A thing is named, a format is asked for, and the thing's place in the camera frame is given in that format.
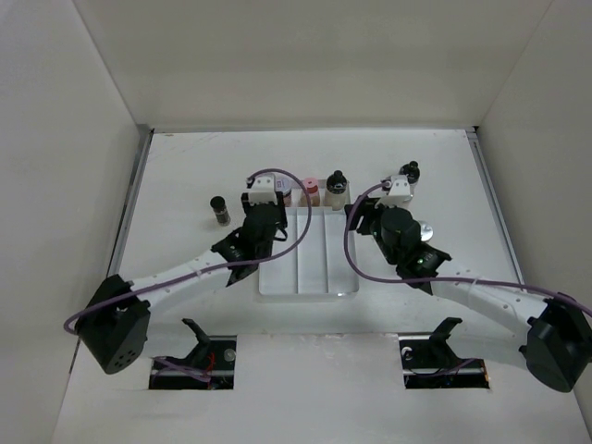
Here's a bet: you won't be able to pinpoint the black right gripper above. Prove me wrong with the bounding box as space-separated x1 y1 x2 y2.
345 194 401 265

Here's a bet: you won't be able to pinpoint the orange label silver cap jar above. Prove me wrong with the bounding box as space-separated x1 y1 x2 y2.
275 174 292 207

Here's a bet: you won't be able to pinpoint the grinder jar white contents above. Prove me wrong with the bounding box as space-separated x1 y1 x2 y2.
324 170 348 211

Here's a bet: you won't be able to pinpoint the pink cap spice jar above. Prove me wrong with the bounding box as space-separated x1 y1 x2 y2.
299 178 321 207

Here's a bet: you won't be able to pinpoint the dark spice bottle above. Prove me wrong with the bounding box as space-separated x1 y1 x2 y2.
210 195 230 226

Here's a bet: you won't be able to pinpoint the blue label silver cap bottle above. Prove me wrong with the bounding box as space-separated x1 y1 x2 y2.
419 221 434 242

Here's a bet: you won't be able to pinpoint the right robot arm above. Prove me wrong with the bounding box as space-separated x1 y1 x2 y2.
345 196 591 392

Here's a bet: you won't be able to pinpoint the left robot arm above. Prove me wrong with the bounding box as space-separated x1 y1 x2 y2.
74 191 288 375

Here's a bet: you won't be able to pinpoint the grinder jar right black top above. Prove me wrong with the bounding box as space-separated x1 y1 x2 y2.
400 161 421 187

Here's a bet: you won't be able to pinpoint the white divided organizer tray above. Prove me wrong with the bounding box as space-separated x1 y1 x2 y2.
259 179 360 302

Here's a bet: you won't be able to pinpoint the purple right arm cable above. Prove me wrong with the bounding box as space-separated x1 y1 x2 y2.
344 180 592 320

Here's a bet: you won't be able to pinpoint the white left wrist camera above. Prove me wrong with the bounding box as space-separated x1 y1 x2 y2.
246 173 278 206

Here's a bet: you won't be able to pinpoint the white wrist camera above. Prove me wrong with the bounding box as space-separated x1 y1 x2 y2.
246 173 278 206
377 175 413 207

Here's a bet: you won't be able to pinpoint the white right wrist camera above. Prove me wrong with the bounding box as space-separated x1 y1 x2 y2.
377 175 413 207

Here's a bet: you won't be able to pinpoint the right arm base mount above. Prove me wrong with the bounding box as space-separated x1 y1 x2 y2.
398 317 490 389

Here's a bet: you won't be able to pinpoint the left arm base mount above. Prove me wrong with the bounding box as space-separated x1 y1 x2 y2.
148 318 237 391

